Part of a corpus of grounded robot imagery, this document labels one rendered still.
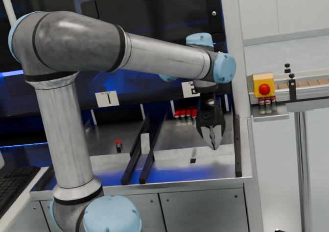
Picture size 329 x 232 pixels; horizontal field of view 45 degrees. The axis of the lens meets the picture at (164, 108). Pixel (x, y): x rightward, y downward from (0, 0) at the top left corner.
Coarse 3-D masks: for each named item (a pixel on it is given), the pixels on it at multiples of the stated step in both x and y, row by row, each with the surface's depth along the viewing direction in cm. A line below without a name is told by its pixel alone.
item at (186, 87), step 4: (184, 84) 147; (188, 84) 147; (184, 88) 148; (188, 88) 147; (192, 88) 147; (184, 92) 148; (188, 92) 148; (184, 96) 149; (188, 96) 149; (192, 96) 148
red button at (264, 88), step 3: (261, 84) 141; (264, 84) 140; (267, 84) 140; (261, 87) 140; (264, 87) 139; (267, 87) 139; (261, 90) 140; (264, 90) 140; (267, 90) 140; (270, 90) 140; (261, 93) 141; (264, 93) 140; (267, 93) 140
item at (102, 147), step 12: (144, 120) 155; (96, 132) 161; (108, 132) 159; (120, 132) 157; (132, 132) 155; (96, 144) 150; (108, 144) 149; (132, 144) 137; (96, 156) 134; (108, 156) 134; (120, 156) 133
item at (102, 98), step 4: (104, 92) 153; (108, 92) 153; (112, 92) 153; (96, 96) 154; (100, 96) 154; (104, 96) 154; (112, 96) 153; (116, 96) 153; (100, 100) 155; (104, 100) 155; (108, 100) 154; (112, 100) 154; (116, 100) 154; (100, 104) 156; (104, 104) 155; (108, 104) 155; (112, 104) 155; (116, 104) 154
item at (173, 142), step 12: (168, 120) 159; (228, 120) 149; (168, 132) 149; (180, 132) 147; (192, 132) 145; (228, 132) 140; (156, 144) 134; (168, 144) 140; (180, 144) 138; (192, 144) 136; (204, 144) 135; (228, 144) 125; (156, 156) 130; (168, 156) 130; (180, 156) 129; (192, 156) 128
